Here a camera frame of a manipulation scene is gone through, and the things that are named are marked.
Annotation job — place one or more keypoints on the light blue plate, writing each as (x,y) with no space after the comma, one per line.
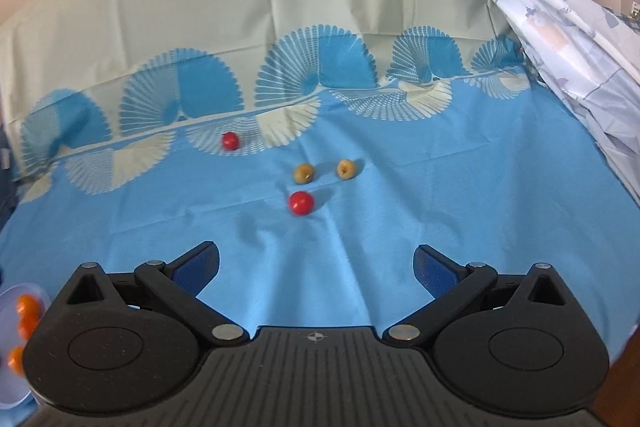
(7,307)

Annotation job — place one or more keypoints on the yellow-brown longan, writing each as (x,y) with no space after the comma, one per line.
(303,173)
(345,168)

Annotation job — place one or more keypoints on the small orange tangerine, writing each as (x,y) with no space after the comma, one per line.
(27,305)
(15,358)
(27,326)

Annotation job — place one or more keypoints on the dark blue cushion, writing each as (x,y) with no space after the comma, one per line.
(4,192)

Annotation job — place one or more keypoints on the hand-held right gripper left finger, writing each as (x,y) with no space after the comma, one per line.
(197,269)

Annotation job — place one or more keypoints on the red cherry tomato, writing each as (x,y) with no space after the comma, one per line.
(230,140)
(300,203)

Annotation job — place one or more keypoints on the light blue printed blanket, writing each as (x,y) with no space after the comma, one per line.
(575,37)

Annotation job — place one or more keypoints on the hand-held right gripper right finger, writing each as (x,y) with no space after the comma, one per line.
(435,272)

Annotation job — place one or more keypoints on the wall outlet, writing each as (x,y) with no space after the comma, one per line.
(635,9)

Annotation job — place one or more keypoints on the blue fan-print bed sheet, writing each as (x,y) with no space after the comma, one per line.
(400,207)

